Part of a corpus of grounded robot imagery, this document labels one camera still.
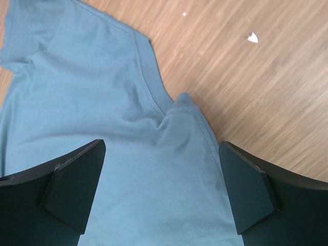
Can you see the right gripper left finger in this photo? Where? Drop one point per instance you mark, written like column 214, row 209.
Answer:
column 50, row 204

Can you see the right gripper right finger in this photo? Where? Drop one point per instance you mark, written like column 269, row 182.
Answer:
column 272, row 205

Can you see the blue-grey t shirt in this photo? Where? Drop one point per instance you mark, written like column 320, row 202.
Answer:
column 81, row 75

